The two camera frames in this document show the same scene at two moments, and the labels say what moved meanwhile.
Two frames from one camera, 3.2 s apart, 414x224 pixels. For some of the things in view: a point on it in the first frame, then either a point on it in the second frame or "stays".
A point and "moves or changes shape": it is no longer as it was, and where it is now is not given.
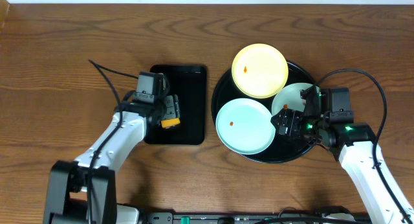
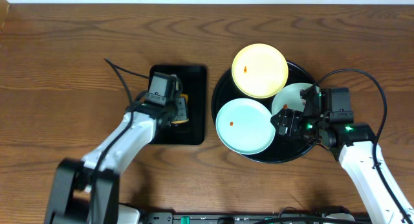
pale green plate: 290,96 stays
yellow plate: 260,70 stays
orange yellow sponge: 169,123 moves or changes shape
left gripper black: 171,107 stays
